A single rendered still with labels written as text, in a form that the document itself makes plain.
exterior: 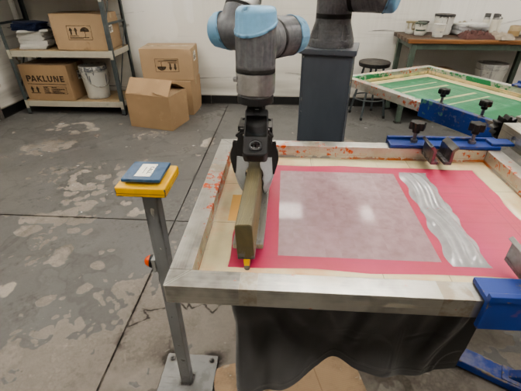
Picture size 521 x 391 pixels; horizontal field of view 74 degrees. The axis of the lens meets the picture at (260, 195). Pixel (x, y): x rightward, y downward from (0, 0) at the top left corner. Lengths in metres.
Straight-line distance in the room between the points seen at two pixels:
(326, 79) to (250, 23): 0.64
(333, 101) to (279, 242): 0.70
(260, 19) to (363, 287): 0.47
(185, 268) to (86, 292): 1.53
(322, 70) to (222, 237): 0.74
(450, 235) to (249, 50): 0.53
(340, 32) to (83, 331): 1.66
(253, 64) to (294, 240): 0.34
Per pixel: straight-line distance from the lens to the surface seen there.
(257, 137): 0.65
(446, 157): 1.06
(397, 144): 1.05
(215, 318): 1.79
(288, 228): 0.73
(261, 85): 0.67
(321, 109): 1.29
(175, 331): 1.35
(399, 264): 0.69
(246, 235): 0.58
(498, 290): 0.64
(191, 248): 0.63
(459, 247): 0.77
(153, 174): 0.93
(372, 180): 0.94
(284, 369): 0.87
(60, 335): 1.95
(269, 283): 0.56
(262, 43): 0.66
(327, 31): 1.25
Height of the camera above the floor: 1.39
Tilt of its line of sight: 32 degrees down
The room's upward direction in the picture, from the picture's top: straight up
